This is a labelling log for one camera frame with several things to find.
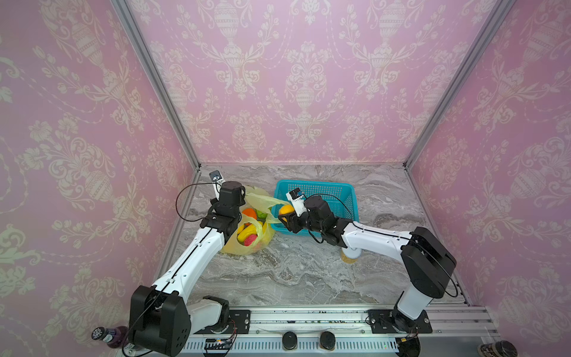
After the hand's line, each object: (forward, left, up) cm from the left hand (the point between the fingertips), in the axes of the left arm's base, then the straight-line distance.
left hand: (229, 189), depth 82 cm
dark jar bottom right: (-45, -82, -11) cm, 94 cm away
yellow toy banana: (-7, -4, -19) cm, 20 cm away
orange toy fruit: (0, -6, -15) cm, 16 cm away
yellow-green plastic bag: (-3, -12, -3) cm, 12 cm away
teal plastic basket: (+12, -46, -18) cm, 51 cm away
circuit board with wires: (-45, 0, -26) cm, 52 cm away
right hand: (-5, -21, -7) cm, 22 cm away
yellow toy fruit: (-5, -21, -4) cm, 22 cm away
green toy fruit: (+1, -10, -18) cm, 21 cm away
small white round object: (-17, -46, -15) cm, 51 cm away
